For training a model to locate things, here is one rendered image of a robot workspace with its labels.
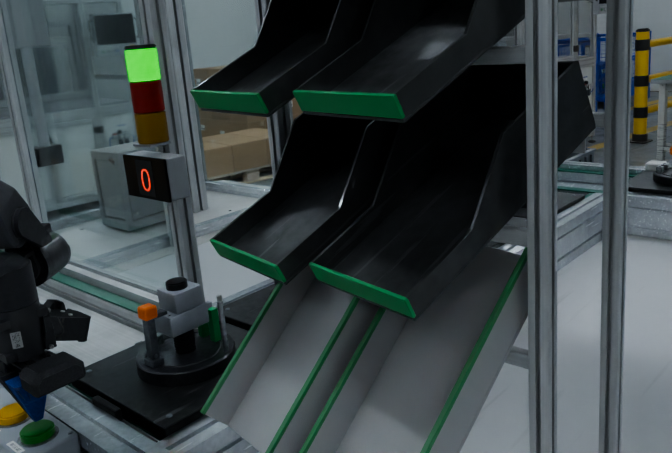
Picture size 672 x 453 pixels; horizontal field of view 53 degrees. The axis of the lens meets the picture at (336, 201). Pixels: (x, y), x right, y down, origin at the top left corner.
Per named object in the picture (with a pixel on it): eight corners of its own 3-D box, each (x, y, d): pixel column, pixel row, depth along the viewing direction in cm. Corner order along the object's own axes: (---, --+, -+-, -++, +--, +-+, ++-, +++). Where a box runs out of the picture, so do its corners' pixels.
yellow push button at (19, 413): (6, 435, 86) (3, 421, 86) (-7, 425, 89) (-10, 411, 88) (37, 421, 89) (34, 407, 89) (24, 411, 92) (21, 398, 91)
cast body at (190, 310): (173, 338, 93) (165, 291, 91) (154, 331, 96) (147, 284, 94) (221, 317, 99) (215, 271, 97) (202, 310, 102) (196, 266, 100)
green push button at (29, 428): (31, 455, 82) (27, 441, 81) (16, 444, 84) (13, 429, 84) (62, 439, 84) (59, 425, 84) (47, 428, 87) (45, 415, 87)
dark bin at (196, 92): (268, 118, 61) (228, 43, 57) (201, 111, 71) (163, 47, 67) (458, -28, 72) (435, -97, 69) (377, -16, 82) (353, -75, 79)
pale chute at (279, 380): (292, 478, 68) (262, 465, 65) (227, 425, 78) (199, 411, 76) (424, 240, 75) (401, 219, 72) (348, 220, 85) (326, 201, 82)
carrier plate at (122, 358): (167, 443, 82) (164, 427, 82) (71, 385, 98) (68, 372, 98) (306, 363, 99) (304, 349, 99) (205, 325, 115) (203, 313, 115)
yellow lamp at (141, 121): (149, 145, 108) (144, 114, 107) (132, 143, 112) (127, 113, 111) (175, 139, 112) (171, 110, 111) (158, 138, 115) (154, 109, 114)
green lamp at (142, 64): (140, 81, 106) (135, 49, 105) (122, 82, 109) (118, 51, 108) (167, 78, 109) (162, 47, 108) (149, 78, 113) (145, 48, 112)
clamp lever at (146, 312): (151, 362, 92) (144, 309, 91) (143, 358, 94) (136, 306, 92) (173, 352, 95) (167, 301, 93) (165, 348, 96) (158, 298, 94)
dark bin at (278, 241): (286, 286, 65) (249, 226, 61) (219, 256, 75) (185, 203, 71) (463, 122, 76) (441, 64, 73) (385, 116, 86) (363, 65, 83)
